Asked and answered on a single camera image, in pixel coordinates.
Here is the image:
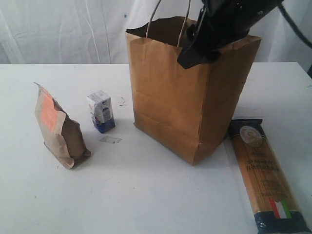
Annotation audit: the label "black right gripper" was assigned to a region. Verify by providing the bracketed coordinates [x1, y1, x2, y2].
[177, 0, 282, 69]

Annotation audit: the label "small white blue carton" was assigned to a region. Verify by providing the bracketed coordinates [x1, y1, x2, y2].
[87, 90, 115, 134]

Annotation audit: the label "kraft pouch with orange label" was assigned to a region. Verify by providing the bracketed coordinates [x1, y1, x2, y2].
[35, 84, 91, 169]

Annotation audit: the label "spaghetti packet dark blue ends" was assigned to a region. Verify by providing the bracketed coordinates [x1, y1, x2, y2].
[228, 119, 311, 234]

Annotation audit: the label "brown paper shopping bag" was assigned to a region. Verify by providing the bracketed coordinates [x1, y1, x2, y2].
[126, 16, 261, 165]

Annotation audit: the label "clear plastic wrapper scrap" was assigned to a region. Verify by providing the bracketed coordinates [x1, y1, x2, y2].
[100, 136, 122, 144]

